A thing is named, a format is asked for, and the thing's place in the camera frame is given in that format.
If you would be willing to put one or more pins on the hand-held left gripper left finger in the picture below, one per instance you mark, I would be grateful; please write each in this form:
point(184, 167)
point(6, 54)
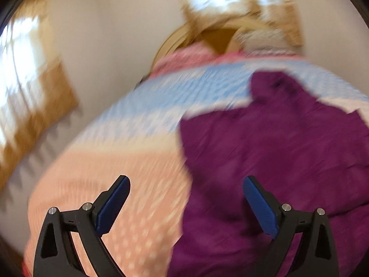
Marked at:
point(114, 205)

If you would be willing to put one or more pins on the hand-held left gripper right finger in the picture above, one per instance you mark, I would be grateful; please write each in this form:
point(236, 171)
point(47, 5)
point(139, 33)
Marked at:
point(259, 205)

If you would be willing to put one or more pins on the purple puffer jacket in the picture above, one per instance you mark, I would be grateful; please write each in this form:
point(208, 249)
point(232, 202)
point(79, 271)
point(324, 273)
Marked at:
point(274, 150)

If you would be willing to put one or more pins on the polka-dot peach blue blanket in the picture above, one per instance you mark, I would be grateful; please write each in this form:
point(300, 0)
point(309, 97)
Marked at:
point(115, 150)

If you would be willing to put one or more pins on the beige patterned curtain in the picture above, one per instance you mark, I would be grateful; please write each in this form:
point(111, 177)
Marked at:
point(52, 92)
point(288, 20)

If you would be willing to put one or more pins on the pink patterned quilt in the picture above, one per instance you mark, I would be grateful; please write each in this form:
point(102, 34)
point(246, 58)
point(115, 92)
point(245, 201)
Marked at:
point(178, 60)

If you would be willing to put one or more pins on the striped pillow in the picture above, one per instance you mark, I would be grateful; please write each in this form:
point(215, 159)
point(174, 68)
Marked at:
point(259, 39)

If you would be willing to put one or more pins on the round wooden headboard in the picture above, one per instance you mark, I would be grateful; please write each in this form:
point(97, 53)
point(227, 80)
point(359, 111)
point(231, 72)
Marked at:
point(219, 39)

